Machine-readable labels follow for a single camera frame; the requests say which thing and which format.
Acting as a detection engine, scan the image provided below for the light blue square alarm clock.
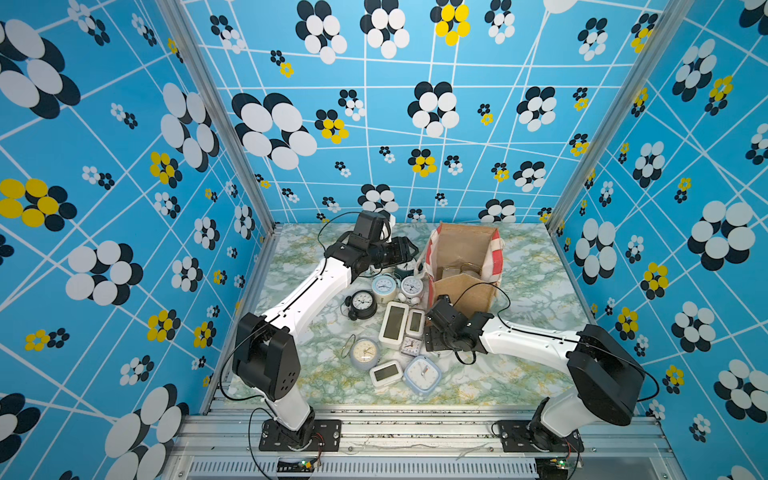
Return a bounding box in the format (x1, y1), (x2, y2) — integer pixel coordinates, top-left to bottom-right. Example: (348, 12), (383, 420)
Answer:
(403, 355), (442, 396)

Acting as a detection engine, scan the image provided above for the blue mirror clock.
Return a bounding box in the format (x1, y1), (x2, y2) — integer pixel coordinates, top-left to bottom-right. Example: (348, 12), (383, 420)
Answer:
(440, 267), (461, 280)

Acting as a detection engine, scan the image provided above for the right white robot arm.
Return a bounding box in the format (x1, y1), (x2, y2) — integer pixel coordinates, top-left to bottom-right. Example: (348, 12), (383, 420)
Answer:
(425, 295), (645, 450)

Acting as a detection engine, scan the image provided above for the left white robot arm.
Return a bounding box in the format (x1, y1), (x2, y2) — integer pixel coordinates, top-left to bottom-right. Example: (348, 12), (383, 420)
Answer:
(231, 211), (419, 445)

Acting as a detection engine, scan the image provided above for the small white digital clock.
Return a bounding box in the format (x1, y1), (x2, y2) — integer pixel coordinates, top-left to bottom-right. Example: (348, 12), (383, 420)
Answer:
(405, 309), (426, 339)

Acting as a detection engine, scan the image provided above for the small clear square clock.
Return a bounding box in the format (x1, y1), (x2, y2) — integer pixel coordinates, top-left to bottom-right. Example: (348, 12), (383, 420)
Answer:
(400, 336), (422, 357)

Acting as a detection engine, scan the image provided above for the cream blue round clock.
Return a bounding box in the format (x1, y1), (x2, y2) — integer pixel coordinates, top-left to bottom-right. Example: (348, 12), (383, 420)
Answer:
(371, 274), (399, 304)

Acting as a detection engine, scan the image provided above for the large white digital clock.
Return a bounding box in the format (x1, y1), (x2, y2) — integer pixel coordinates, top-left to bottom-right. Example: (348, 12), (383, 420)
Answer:
(378, 301), (410, 348)

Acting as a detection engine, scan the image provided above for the white bell alarm clock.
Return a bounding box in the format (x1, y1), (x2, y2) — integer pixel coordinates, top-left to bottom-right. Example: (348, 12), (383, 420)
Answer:
(397, 275), (424, 305)

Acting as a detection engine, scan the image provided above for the black round alarm clock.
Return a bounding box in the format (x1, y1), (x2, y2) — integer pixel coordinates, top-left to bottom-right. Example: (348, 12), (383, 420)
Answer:
(341, 290), (377, 321)

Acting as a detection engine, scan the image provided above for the lowest white digital clock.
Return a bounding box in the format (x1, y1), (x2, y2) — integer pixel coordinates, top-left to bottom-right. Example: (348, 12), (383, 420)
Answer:
(369, 360), (403, 389)

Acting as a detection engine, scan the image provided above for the right green circuit board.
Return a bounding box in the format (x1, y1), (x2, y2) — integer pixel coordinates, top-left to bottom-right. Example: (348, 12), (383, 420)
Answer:
(536, 458), (570, 480)

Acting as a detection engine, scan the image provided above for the green circuit board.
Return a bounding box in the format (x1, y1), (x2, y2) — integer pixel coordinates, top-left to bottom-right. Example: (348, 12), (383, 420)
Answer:
(536, 458), (570, 480)
(276, 458), (320, 474)

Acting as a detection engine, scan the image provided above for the grey round clock wire handle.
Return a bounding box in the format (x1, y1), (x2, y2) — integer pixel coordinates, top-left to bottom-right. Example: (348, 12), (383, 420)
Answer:
(341, 334), (381, 372)

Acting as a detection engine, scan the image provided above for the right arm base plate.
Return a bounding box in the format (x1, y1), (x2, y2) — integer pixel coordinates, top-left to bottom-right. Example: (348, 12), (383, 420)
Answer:
(493, 420), (584, 454)

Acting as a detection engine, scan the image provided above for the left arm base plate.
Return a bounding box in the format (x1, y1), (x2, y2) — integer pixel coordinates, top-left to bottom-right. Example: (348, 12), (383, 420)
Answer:
(258, 419), (342, 452)

